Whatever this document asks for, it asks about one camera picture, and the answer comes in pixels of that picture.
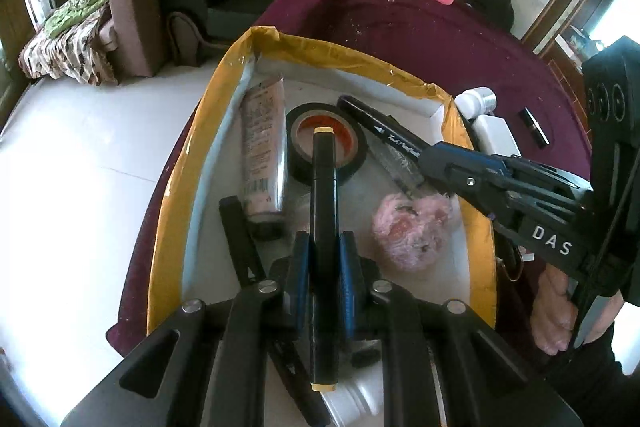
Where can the thin black pencil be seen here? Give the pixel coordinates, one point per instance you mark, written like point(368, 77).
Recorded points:
point(240, 241)

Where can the black marker yellow ends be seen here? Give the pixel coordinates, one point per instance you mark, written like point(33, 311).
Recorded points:
point(324, 273)

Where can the white roll in box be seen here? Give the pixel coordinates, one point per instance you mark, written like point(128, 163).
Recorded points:
point(356, 402)

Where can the white charger adapter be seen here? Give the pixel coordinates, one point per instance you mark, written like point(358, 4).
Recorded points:
point(495, 136)

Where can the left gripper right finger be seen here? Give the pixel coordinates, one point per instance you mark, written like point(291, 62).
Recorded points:
point(442, 364)

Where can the pink cream tube with barcode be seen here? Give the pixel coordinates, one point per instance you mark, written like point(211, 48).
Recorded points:
point(264, 149)

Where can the black tape roll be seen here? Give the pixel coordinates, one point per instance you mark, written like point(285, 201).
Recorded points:
point(320, 133)

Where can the pink fluffy pom-pom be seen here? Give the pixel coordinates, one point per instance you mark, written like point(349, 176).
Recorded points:
point(412, 233)

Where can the black lipstick tube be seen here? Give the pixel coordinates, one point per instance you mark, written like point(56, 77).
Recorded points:
point(534, 128)

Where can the black camera mount box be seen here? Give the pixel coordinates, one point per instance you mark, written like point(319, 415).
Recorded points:
point(612, 89)

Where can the white round jar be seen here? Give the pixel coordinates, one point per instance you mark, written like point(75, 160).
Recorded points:
point(472, 103)

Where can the yellow taped foam box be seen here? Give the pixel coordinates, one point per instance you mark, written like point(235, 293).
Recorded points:
point(191, 256)

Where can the clear pen with print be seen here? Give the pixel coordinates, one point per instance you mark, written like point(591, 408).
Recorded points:
point(400, 168)

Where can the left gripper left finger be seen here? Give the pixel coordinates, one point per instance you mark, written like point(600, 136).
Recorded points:
point(206, 364)

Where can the patterned blanket pile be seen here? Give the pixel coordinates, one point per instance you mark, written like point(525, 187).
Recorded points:
point(68, 45)

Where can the maroon bed cover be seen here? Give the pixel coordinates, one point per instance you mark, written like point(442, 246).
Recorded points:
point(457, 48)

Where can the black marker pen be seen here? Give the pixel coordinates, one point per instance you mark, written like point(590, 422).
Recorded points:
point(385, 128)

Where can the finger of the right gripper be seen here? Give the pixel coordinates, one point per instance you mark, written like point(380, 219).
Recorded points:
point(452, 169)

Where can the person's right hand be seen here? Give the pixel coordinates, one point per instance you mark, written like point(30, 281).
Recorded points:
point(554, 316)

